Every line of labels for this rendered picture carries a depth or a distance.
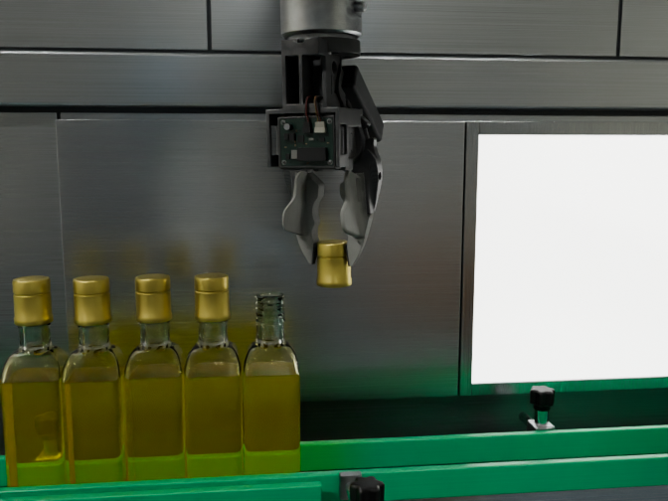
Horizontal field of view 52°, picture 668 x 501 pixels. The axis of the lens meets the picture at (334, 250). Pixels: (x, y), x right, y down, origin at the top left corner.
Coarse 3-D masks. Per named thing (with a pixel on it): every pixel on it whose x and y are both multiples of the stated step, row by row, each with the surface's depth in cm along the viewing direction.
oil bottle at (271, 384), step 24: (264, 360) 68; (288, 360) 68; (264, 384) 68; (288, 384) 68; (264, 408) 68; (288, 408) 69; (264, 432) 69; (288, 432) 69; (264, 456) 69; (288, 456) 69
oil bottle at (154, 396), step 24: (144, 360) 67; (168, 360) 68; (144, 384) 67; (168, 384) 67; (144, 408) 68; (168, 408) 68; (144, 432) 68; (168, 432) 68; (144, 456) 68; (168, 456) 68
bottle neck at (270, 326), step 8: (256, 296) 69; (264, 296) 69; (272, 296) 69; (280, 296) 69; (256, 304) 69; (264, 304) 68; (272, 304) 68; (280, 304) 69; (256, 312) 69; (264, 312) 69; (272, 312) 69; (280, 312) 69; (256, 320) 69; (264, 320) 69; (272, 320) 69; (280, 320) 69; (256, 328) 70; (264, 328) 69; (272, 328) 69; (280, 328) 69; (256, 336) 70; (264, 336) 69; (272, 336) 69; (280, 336) 69
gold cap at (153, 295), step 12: (144, 276) 68; (156, 276) 68; (168, 276) 68; (144, 288) 67; (156, 288) 67; (168, 288) 68; (144, 300) 67; (156, 300) 67; (168, 300) 68; (144, 312) 67; (156, 312) 68; (168, 312) 69
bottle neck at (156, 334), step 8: (144, 328) 68; (152, 328) 68; (160, 328) 68; (168, 328) 69; (144, 336) 68; (152, 336) 68; (160, 336) 68; (168, 336) 69; (144, 344) 68; (152, 344) 68; (160, 344) 68
